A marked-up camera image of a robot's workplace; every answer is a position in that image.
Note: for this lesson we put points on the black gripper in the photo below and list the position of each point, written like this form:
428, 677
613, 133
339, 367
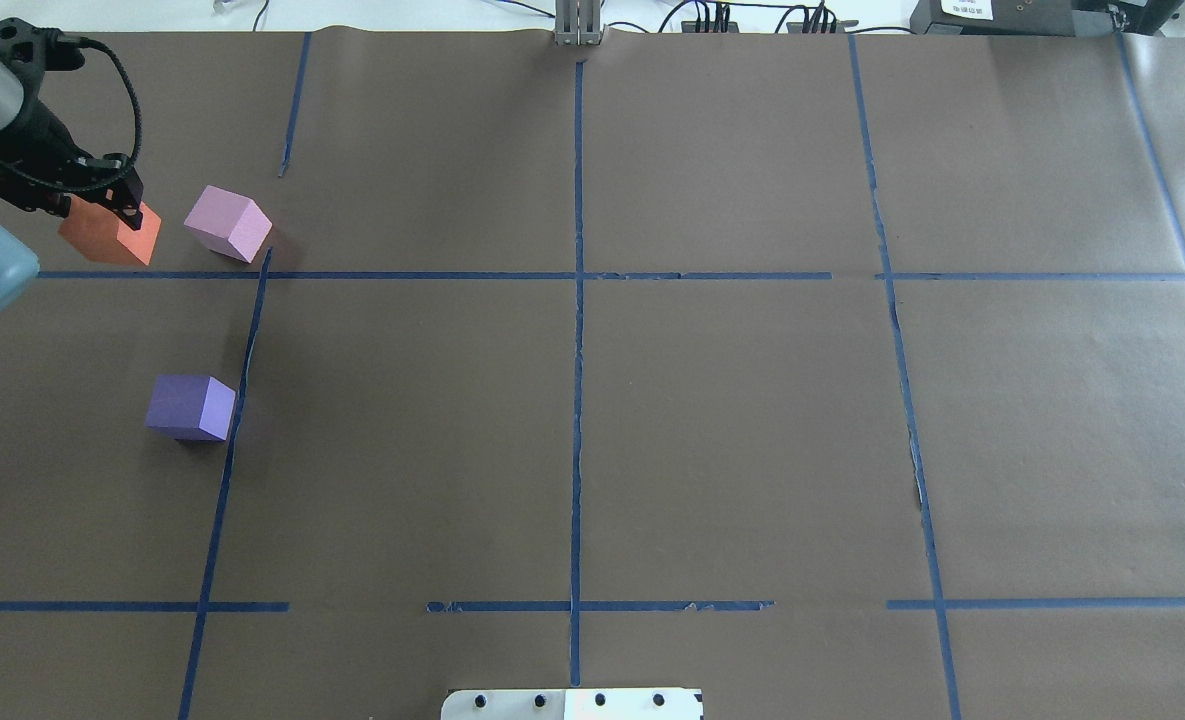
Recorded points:
40, 133

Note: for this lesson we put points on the orange foam cube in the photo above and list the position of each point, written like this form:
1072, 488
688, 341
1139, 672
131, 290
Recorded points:
102, 238

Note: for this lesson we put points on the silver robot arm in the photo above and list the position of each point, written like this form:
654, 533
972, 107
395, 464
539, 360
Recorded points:
19, 265

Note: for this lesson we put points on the pink foam cube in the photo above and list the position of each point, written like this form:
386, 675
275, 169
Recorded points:
228, 223

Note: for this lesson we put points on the purple foam cube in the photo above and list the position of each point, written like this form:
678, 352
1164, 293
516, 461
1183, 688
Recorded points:
191, 408

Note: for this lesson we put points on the brown paper table cover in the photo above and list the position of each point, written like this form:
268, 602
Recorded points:
838, 378

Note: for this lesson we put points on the black box device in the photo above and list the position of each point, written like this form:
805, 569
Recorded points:
1023, 18

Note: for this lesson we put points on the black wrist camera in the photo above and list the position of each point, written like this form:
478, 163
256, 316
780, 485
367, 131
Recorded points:
43, 49

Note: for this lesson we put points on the aluminium frame post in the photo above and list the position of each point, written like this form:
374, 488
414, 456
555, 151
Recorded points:
578, 23

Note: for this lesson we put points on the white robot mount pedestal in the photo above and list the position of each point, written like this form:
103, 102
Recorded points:
575, 703

